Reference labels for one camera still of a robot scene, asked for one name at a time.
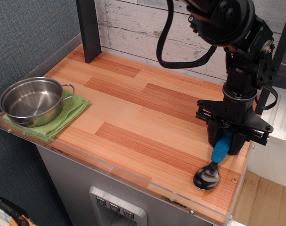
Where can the clear acrylic edge guard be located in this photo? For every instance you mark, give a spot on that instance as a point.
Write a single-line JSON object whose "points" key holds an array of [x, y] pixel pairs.
{"points": [[153, 153]]}

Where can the blue handled metal spoon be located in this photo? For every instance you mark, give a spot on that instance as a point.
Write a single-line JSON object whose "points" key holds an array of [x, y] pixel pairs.
{"points": [[207, 178]]}

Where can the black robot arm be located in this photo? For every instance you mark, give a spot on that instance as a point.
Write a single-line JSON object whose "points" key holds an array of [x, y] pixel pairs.
{"points": [[248, 44]]}

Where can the green folded cloth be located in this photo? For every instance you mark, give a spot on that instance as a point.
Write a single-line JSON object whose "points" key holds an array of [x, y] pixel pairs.
{"points": [[71, 108]]}

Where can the silver toy fridge cabinet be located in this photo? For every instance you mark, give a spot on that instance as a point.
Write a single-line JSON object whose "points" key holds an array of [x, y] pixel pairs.
{"points": [[92, 198]]}

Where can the white appliance right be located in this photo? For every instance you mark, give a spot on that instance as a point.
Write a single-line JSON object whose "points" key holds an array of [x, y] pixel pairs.
{"points": [[269, 161]]}

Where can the dark vertical post right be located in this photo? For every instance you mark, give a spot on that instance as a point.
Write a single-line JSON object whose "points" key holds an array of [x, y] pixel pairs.
{"points": [[277, 60]]}

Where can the orange object bottom left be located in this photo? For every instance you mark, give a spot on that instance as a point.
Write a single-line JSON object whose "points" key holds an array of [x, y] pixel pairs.
{"points": [[20, 220]]}

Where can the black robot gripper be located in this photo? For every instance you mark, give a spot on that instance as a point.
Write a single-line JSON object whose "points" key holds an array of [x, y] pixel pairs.
{"points": [[235, 114]]}

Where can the stainless steel pot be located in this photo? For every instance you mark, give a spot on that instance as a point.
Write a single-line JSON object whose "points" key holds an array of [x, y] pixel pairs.
{"points": [[34, 101]]}

